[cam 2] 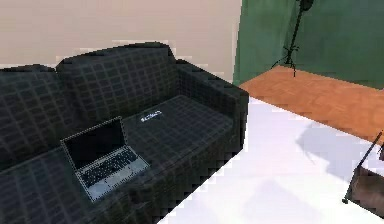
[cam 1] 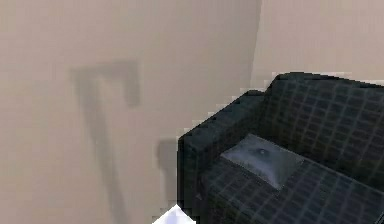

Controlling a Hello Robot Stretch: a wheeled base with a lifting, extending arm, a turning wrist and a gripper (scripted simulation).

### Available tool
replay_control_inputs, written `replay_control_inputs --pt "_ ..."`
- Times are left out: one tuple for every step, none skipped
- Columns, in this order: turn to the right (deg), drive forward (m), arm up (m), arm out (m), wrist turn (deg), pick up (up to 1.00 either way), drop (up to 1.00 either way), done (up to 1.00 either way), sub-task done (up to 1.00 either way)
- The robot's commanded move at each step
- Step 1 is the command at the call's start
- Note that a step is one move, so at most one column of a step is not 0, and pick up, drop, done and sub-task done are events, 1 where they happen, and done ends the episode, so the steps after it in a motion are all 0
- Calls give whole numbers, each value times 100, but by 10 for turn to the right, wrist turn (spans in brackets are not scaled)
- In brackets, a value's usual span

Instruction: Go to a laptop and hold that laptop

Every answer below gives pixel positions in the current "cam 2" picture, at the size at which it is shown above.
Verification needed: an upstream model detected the grey open laptop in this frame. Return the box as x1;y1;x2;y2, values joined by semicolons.
60;115;151;203

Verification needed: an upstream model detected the black tripod floor lamp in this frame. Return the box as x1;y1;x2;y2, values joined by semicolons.
270;0;315;78

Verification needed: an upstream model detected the black checked sofa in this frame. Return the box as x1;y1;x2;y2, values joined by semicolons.
0;41;250;224

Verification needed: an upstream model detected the black remote control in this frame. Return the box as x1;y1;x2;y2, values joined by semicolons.
139;110;164;123

